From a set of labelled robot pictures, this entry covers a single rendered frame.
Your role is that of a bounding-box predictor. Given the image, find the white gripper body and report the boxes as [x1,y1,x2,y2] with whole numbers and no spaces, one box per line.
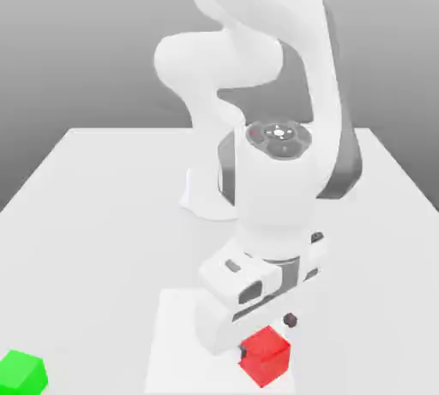
[194,289,302,357]

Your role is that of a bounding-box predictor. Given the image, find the small red cube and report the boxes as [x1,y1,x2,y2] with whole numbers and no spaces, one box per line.
[238,325,292,389]

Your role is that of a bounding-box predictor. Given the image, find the small green cube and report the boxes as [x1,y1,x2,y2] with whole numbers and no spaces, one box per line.
[0,349,50,395]

